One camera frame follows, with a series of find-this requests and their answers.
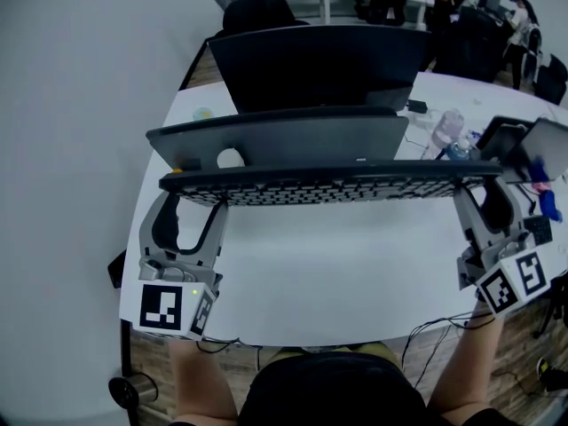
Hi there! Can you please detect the blue water bottle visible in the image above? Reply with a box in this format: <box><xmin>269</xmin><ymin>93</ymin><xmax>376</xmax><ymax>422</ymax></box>
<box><xmin>442</xmin><ymin>138</ymin><xmax>472</xmax><ymax>162</ymax></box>

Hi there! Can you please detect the person's black shoe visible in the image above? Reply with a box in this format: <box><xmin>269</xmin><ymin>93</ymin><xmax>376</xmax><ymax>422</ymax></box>
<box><xmin>535</xmin><ymin>355</ymin><xmax>568</xmax><ymax>393</ymax></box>

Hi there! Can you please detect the person's left forearm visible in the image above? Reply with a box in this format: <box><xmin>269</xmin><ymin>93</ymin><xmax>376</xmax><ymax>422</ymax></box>
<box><xmin>168</xmin><ymin>336</ymin><xmax>240</xmax><ymax>426</ymax></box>

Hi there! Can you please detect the small black keypad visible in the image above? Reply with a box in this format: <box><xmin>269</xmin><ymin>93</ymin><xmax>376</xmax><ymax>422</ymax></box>
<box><xmin>523</xmin><ymin>215</ymin><xmax>555</xmax><ymax>247</ymax></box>

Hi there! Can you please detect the black mesh office chair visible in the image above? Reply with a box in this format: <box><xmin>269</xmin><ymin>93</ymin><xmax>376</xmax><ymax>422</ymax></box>
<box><xmin>221</xmin><ymin>0</ymin><xmax>311</xmax><ymax>40</ymax></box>

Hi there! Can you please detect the black tablet stand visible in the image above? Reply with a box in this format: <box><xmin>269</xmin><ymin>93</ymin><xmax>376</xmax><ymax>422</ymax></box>
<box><xmin>476</xmin><ymin>114</ymin><xmax>535</xmax><ymax>164</ymax></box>

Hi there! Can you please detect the person's black shirt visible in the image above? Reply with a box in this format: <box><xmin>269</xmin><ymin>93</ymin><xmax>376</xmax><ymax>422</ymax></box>
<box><xmin>167</xmin><ymin>350</ymin><xmax>523</xmax><ymax>426</ymax></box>

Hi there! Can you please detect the black cable bundle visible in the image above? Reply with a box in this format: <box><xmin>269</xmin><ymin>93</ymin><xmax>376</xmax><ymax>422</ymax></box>
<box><xmin>400</xmin><ymin>309</ymin><xmax>496</xmax><ymax>391</ymax></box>

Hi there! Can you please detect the metal cylinder bin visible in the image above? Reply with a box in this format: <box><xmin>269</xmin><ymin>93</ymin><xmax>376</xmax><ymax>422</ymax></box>
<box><xmin>107</xmin><ymin>372</ymin><xmax>160</xmax><ymax>411</ymax></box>

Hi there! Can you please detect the black keyboard with white keys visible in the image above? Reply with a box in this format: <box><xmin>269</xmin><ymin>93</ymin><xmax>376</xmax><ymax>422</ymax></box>
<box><xmin>158</xmin><ymin>159</ymin><xmax>505</xmax><ymax>209</ymax></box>

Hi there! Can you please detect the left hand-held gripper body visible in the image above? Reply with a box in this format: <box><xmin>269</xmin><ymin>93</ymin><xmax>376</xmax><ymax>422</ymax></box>
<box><xmin>130</xmin><ymin>247</ymin><xmax>224</xmax><ymax>342</ymax></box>

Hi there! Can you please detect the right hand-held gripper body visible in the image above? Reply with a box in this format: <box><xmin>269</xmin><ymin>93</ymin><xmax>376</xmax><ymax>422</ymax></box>
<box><xmin>456</xmin><ymin>232</ymin><xmax>554</xmax><ymax>317</ymax></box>

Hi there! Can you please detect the grey laptop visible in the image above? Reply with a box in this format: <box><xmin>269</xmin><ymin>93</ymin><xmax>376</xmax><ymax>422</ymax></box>
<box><xmin>504</xmin><ymin>117</ymin><xmax>568</xmax><ymax>185</ymax></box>

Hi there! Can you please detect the blue cloth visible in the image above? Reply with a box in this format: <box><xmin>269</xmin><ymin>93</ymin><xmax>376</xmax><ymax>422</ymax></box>
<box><xmin>537</xmin><ymin>190</ymin><xmax>564</xmax><ymax>223</ymax></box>

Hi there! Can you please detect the dark grey monitor riser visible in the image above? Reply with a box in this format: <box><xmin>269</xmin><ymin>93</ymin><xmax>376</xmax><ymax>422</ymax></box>
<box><xmin>146</xmin><ymin>106</ymin><xmax>410</xmax><ymax>171</ymax></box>

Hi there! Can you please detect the black computer monitor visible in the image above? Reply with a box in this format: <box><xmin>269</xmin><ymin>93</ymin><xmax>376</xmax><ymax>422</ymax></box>
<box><xmin>207</xmin><ymin>24</ymin><xmax>434</xmax><ymax>115</ymax></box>

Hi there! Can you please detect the pink plastic container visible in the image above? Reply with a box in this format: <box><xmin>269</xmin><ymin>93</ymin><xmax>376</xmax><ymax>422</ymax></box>
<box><xmin>431</xmin><ymin>108</ymin><xmax>466</xmax><ymax>151</ymax></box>

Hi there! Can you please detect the person's right forearm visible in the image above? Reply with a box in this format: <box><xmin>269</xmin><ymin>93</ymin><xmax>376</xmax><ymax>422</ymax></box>
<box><xmin>427</xmin><ymin>298</ymin><xmax>508</xmax><ymax>417</ymax></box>

